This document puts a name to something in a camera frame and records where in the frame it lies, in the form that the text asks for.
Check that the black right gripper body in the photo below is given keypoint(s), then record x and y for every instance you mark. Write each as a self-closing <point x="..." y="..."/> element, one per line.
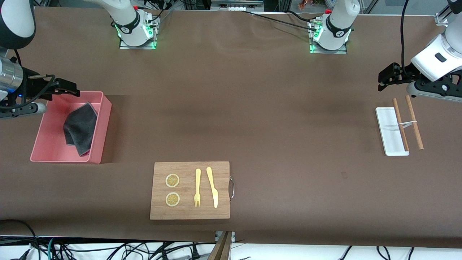
<point x="31" y="87"/>

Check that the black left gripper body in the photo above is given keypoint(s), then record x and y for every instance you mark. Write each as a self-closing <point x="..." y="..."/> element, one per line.
<point x="403" y="73"/>

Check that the pink cloth with grey back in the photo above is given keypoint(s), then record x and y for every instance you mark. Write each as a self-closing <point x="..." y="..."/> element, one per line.
<point x="81" y="128"/>

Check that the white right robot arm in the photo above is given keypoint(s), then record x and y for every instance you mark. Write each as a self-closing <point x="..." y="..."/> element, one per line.
<point x="126" y="18"/>

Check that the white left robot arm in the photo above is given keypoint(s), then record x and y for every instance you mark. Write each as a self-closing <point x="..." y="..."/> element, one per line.
<point x="339" y="21"/>

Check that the brown wooden rod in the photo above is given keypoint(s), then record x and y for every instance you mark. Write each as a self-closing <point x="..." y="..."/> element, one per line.
<point x="400" y="119"/>
<point x="414" y="122"/>

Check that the pink plastic bin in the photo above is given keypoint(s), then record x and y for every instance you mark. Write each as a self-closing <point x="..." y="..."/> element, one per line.
<point x="50" y="144"/>

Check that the white rectangular tray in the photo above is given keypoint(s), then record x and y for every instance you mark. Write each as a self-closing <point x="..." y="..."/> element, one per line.
<point x="389" y="133"/>

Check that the orange tangled item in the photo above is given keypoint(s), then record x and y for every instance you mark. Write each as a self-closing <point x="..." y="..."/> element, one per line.
<point x="306" y="4"/>

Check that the lemon slice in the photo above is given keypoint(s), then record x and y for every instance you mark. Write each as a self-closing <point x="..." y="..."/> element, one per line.
<point x="172" y="199"/>
<point x="172" y="180"/>

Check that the yellow plastic fork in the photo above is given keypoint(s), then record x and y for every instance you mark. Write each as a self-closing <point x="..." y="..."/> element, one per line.
<point x="197" y="180"/>

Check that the wooden cutting board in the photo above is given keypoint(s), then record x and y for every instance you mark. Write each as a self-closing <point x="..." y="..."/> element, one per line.
<point x="187" y="213"/>

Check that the grey equipment box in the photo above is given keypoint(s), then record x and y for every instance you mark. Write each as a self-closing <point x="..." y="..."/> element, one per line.
<point x="220" y="4"/>

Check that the yellow plastic knife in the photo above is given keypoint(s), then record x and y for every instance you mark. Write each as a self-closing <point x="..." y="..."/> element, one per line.
<point x="213" y="187"/>

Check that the black power plug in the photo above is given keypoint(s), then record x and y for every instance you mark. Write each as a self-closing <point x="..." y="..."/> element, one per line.
<point x="195" y="252"/>

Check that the wooden plank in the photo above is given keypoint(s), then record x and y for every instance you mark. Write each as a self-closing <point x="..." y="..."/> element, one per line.
<point x="220" y="249"/>

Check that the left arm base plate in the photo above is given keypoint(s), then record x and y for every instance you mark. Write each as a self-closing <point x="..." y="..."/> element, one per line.
<point x="332" y="51"/>

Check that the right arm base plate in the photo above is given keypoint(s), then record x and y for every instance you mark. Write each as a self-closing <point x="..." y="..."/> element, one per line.
<point x="139" y="47"/>

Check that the small metal bracket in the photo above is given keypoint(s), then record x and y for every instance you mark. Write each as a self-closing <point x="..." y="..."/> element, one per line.
<point x="232" y="236"/>

